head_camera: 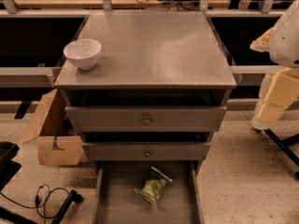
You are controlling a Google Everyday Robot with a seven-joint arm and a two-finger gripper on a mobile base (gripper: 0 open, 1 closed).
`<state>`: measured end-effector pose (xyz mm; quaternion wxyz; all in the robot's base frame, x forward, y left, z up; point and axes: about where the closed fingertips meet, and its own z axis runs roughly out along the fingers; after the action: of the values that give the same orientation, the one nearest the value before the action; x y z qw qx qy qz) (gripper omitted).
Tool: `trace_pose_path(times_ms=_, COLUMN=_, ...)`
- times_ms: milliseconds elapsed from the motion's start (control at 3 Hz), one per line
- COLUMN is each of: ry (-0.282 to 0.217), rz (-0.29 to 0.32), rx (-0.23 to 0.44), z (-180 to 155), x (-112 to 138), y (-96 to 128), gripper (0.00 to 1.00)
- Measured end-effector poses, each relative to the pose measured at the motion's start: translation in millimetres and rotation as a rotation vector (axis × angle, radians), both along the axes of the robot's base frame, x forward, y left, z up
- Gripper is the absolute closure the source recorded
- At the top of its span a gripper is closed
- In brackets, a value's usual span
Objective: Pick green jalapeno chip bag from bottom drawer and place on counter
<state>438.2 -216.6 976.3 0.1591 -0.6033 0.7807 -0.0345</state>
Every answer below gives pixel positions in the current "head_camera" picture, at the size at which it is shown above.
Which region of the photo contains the grey open bottom drawer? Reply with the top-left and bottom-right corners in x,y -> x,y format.
92,161 -> 205,224

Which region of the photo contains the cardboard box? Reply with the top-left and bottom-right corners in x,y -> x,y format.
20,89 -> 83,166

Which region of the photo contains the green jalapeno chip bag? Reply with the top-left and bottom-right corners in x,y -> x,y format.
135,166 -> 173,206

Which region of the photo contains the grey top drawer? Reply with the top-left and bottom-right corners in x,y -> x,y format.
65,106 -> 226,133

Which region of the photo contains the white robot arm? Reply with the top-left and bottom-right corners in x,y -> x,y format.
249,0 -> 299,130

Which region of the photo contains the black stand leg right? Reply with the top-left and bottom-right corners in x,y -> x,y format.
264,129 -> 299,166

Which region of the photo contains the white ceramic bowl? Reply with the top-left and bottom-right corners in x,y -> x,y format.
64,38 -> 102,70

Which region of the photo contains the black cable on floor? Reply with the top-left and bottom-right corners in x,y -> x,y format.
0,184 -> 71,219

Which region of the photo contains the grey drawer cabinet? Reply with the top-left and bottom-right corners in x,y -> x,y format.
53,10 -> 238,224

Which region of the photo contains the grey middle drawer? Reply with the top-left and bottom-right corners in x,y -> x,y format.
82,142 -> 210,161

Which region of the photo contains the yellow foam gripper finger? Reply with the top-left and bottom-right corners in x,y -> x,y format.
251,68 -> 299,130
249,28 -> 273,52

